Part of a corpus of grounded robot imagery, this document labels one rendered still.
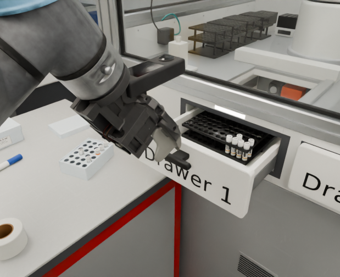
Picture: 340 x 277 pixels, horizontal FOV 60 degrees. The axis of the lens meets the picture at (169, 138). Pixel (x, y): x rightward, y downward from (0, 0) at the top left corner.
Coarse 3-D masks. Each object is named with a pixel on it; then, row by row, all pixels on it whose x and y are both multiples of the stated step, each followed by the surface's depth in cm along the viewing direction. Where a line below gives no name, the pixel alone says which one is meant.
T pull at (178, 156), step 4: (176, 152) 59; (180, 152) 59; (184, 152) 59; (168, 156) 58; (172, 156) 58; (176, 156) 58; (180, 156) 58; (184, 156) 58; (188, 156) 58; (168, 160) 58; (172, 160) 57; (176, 160) 57; (180, 160) 56; (184, 160) 56; (176, 164) 57; (180, 164) 56; (184, 164) 55; (188, 164) 55; (184, 168) 56; (188, 168) 55
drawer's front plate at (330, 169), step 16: (304, 144) 58; (304, 160) 58; (320, 160) 56; (336, 160) 54; (304, 176) 60; (320, 176) 58; (336, 176) 55; (304, 192) 61; (320, 192) 59; (336, 192) 57; (336, 208) 58
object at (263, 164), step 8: (192, 112) 78; (200, 112) 81; (176, 120) 74; (184, 120) 76; (184, 128) 77; (272, 144) 75; (264, 152) 72; (272, 152) 62; (256, 160) 69; (264, 160) 60; (272, 160) 63; (256, 168) 57; (264, 168) 61; (272, 168) 65; (256, 176) 58; (264, 176) 63; (256, 184) 60
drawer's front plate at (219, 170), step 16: (192, 144) 58; (144, 160) 70; (192, 160) 59; (208, 160) 56; (224, 160) 54; (176, 176) 64; (208, 176) 58; (224, 176) 55; (240, 176) 52; (208, 192) 59; (224, 192) 56; (240, 192) 54; (224, 208) 58; (240, 208) 55
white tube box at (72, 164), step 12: (84, 144) 83; (96, 144) 82; (108, 144) 82; (72, 156) 78; (84, 156) 78; (96, 156) 78; (108, 156) 81; (60, 168) 77; (72, 168) 74; (84, 168) 73; (96, 168) 77
